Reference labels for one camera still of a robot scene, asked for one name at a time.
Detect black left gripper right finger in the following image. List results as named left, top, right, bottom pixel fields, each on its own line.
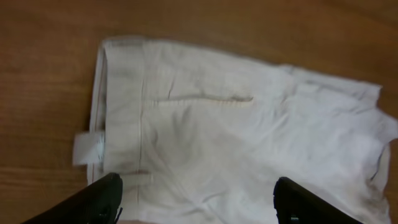
left=273, top=177, right=361, bottom=224

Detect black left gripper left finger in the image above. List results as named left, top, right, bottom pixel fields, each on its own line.
left=23, top=172, right=123, bottom=224

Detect beige khaki shorts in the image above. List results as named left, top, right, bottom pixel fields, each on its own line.
left=73, top=37, right=397, bottom=223

